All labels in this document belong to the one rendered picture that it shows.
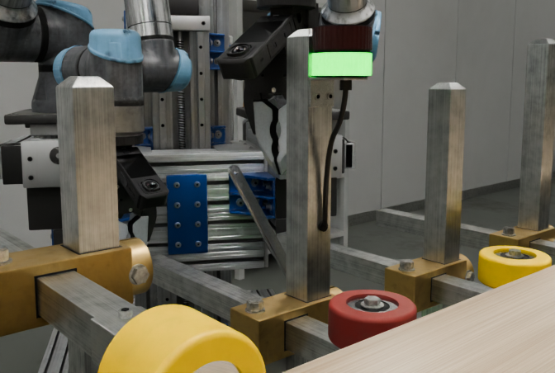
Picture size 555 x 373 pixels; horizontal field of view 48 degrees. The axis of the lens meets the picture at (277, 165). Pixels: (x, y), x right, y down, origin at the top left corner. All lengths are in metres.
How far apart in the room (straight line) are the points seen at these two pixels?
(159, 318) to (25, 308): 0.18
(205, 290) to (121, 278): 0.25
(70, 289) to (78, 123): 0.13
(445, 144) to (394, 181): 4.32
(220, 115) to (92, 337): 1.20
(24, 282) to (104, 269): 0.06
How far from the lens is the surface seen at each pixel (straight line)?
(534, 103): 1.07
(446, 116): 0.85
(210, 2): 1.59
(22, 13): 1.32
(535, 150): 1.07
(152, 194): 0.88
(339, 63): 0.61
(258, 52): 0.68
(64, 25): 1.39
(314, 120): 0.66
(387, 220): 1.21
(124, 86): 0.93
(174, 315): 0.36
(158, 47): 1.08
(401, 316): 0.57
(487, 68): 6.24
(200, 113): 1.49
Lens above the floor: 1.11
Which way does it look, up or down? 8 degrees down
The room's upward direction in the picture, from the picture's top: straight up
